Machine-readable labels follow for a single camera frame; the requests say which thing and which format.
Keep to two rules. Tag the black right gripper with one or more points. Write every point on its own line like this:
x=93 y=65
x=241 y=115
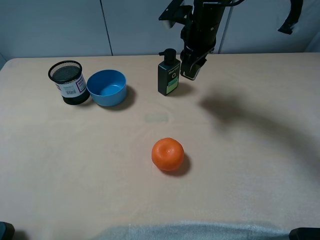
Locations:
x=199 y=33

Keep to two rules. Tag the small black ink box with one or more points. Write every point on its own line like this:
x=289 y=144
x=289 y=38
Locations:
x=190 y=72

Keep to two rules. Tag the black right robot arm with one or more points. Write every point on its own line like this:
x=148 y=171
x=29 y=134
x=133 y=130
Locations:
x=228 y=3

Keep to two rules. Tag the dark green pump bottle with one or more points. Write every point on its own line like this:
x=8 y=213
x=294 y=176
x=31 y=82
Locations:
x=168 y=72

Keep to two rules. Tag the blue plastic bowl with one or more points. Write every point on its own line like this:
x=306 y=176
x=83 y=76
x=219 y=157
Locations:
x=107 y=87

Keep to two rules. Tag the orange mandarin fruit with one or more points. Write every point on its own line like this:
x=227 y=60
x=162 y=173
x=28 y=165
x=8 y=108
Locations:
x=167 y=154

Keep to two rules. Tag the black mesh pen holder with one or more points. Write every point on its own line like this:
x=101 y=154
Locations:
x=69 y=80

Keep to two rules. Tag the grey cloth at bottom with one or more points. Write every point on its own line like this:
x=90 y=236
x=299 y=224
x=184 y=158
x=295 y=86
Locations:
x=194 y=230

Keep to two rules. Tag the black right base corner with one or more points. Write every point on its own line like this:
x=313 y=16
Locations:
x=305 y=233

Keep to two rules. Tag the black base corner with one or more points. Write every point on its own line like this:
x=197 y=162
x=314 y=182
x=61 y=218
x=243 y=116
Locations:
x=305 y=233
x=7 y=231

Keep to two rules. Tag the black left base corner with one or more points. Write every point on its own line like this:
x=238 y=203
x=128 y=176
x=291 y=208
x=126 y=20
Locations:
x=7 y=231

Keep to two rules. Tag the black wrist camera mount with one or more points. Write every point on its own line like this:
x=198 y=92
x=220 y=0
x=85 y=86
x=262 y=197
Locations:
x=175 y=12

